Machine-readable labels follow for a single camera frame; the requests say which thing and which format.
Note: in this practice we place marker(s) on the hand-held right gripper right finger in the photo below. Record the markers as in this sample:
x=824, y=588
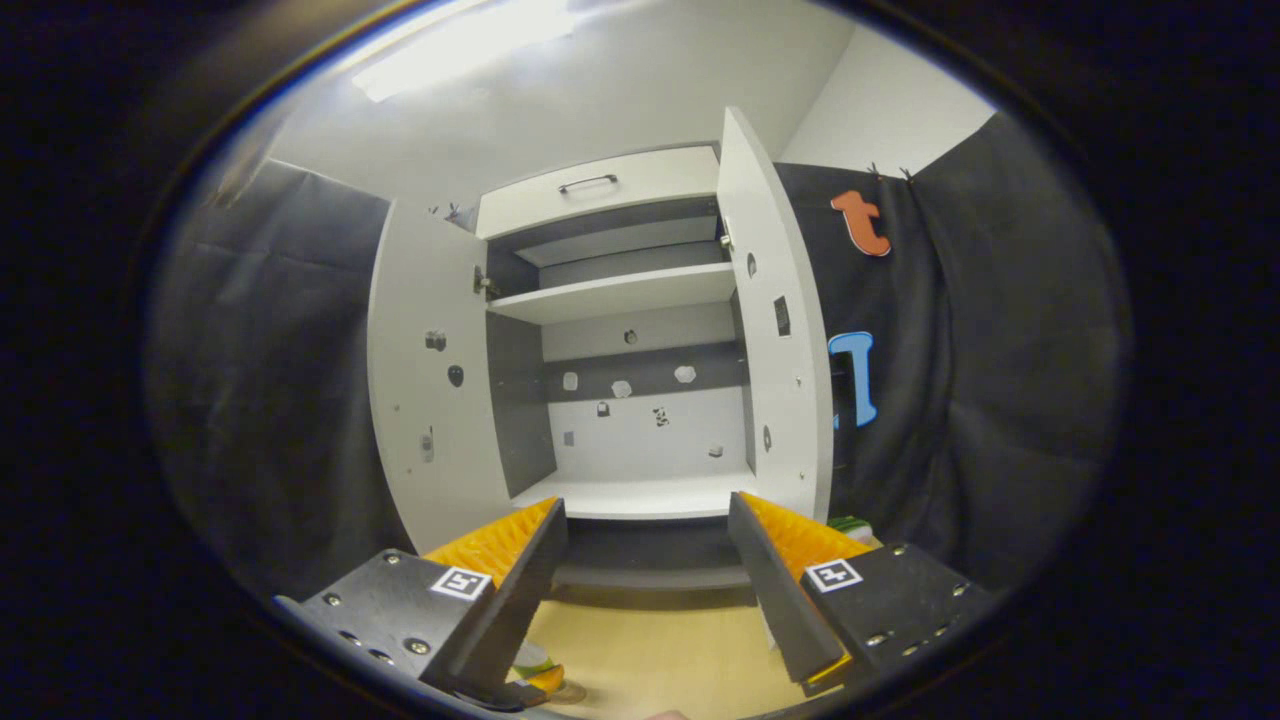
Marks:
x=780, y=600

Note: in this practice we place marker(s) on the white cabinet shelf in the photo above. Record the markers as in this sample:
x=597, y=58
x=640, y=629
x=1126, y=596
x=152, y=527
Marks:
x=620, y=297

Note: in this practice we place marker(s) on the green and white packet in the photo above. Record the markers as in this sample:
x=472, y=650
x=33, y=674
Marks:
x=850, y=525

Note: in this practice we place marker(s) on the white and grey cabinet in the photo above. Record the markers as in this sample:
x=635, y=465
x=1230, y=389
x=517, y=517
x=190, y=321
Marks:
x=640, y=440

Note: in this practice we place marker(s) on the round coaster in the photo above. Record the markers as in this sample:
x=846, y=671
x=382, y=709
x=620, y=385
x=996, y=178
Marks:
x=575, y=692

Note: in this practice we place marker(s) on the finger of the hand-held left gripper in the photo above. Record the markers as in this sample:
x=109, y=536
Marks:
x=545, y=681

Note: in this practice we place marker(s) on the black backdrop cloth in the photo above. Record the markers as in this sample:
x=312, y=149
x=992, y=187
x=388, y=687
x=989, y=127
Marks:
x=1000, y=350

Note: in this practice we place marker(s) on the white cabinet door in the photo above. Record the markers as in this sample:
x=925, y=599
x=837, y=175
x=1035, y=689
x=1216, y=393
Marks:
x=785, y=380
x=430, y=400

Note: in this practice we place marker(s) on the white cabinet drawer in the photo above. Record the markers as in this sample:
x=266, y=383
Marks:
x=650, y=190

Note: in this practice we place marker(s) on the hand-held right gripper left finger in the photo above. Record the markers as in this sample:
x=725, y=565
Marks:
x=515, y=600

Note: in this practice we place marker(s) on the green bottle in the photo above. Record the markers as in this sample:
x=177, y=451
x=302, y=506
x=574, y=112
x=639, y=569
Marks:
x=532, y=658

